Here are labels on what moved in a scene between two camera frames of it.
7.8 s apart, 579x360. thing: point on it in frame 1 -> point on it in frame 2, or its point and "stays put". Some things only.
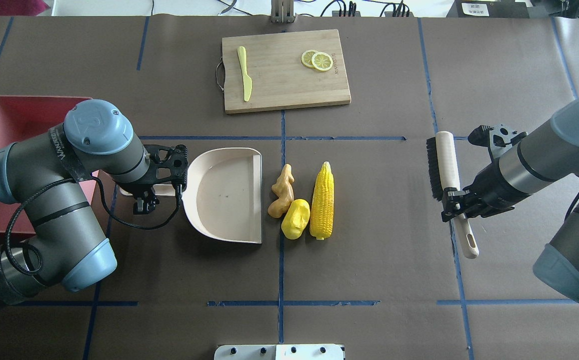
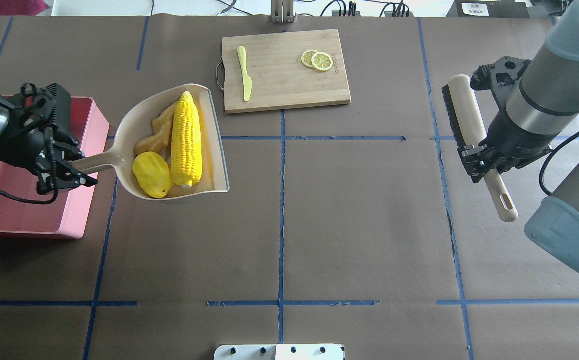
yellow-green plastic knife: x=247 y=83 stays put
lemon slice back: x=306 y=58 stays put
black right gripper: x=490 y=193 -> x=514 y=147
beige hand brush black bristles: x=444 y=173 -> x=465 y=120
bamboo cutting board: x=279 y=79 stays put
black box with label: x=489 y=9 stays put
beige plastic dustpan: x=223 y=197 -> x=214 y=178
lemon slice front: x=322 y=61 stays put
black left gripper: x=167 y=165 -> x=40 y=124
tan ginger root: x=284 y=190 -> x=162 y=127
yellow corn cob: x=322 y=203 -> x=187 y=155
